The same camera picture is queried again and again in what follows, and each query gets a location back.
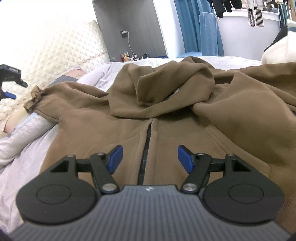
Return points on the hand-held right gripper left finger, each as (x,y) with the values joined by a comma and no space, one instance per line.
(115,160)

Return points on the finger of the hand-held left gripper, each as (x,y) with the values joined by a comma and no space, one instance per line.
(10,95)

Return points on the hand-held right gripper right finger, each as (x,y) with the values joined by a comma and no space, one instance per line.
(185,160)

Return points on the brown hoodie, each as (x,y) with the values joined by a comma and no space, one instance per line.
(208,111)

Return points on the pale dotted duvet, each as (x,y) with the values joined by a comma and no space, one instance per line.
(27,129)

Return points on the patchwork pillow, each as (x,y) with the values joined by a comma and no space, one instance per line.
(62,80)

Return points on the cream quilted headboard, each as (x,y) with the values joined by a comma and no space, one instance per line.
(57,46)

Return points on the cluster of toiletry bottles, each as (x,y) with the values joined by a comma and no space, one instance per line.
(126,57)

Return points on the blue curtain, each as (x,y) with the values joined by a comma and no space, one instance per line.
(185,25)

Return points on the white and grey garment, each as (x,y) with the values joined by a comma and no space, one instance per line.
(279,53)

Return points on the black hanging jacket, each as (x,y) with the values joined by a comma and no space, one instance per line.
(219,7)

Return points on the black garment pile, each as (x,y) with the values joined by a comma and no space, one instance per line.
(281,34)

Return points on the striped hanging garment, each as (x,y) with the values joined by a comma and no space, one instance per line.
(259,18)

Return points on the white patterned hanging garment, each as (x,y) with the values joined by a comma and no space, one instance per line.
(253,4)

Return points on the white wall charger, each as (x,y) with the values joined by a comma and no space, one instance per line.
(124,33)

